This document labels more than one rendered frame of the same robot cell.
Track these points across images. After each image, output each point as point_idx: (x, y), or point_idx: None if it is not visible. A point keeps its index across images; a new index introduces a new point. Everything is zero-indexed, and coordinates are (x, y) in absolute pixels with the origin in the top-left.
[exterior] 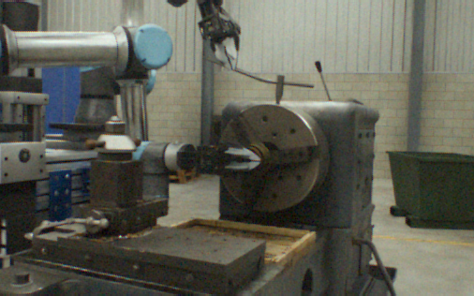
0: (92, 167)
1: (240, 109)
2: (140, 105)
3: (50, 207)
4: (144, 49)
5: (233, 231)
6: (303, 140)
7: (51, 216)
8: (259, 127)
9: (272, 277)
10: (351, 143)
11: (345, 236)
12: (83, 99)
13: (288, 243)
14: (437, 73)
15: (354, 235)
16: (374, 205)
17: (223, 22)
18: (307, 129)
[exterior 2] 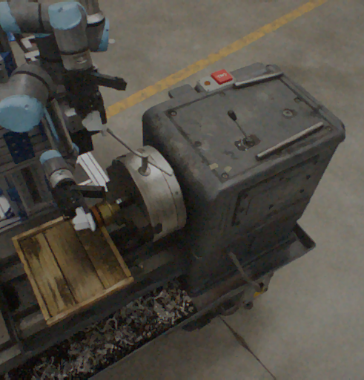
0: None
1: (151, 125)
2: (48, 119)
3: (10, 152)
4: (6, 122)
5: (98, 238)
6: (147, 216)
7: (13, 156)
8: (127, 180)
9: None
10: (208, 218)
11: (197, 260)
12: (40, 57)
13: (108, 279)
14: None
15: (227, 248)
16: (305, 204)
17: (81, 105)
18: (148, 213)
